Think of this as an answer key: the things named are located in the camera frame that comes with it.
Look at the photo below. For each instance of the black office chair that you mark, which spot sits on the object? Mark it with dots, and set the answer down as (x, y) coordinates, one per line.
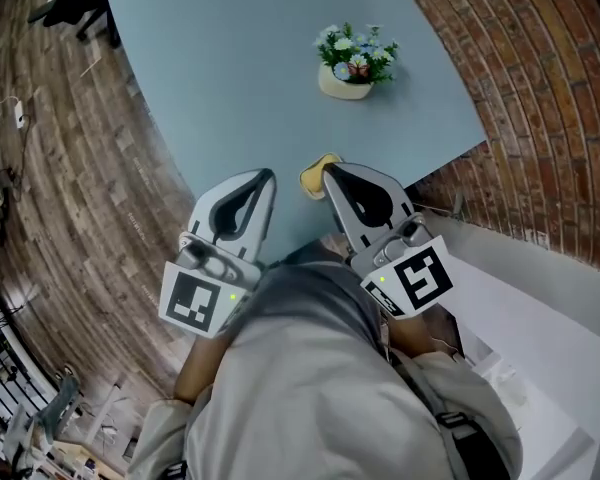
(75, 3)

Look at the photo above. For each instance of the cream pot of artificial flowers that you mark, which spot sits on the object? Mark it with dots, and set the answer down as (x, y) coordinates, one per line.
(345, 88)

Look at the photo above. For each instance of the cream soap dish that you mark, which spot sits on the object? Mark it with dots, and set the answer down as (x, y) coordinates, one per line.
(311, 195)

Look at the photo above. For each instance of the grey metal bracket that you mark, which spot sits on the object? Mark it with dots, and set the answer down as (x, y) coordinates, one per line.
(457, 204)

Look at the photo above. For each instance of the person's right forearm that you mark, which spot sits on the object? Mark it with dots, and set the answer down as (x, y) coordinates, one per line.
(410, 333)

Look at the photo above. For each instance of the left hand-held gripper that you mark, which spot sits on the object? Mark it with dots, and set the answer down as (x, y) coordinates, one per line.
(190, 300)

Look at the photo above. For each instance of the cluttered wooden desk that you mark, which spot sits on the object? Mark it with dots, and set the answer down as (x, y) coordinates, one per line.
(90, 460)

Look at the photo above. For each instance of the person's grey clothing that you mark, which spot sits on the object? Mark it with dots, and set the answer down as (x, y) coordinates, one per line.
(320, 393)

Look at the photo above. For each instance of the person's left forearm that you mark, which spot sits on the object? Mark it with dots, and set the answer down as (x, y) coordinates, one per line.
(200, 368)

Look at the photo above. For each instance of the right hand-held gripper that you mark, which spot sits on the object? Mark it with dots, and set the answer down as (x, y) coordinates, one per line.
(420, 278)

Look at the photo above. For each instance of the white power strip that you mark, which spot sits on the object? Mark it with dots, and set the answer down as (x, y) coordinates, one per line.
(19, 115)

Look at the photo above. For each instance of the light blue table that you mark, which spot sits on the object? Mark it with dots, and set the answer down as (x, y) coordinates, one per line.
(220, 93)

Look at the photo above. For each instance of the white partition panel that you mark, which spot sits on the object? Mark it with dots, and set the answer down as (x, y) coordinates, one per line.
(530, 308)

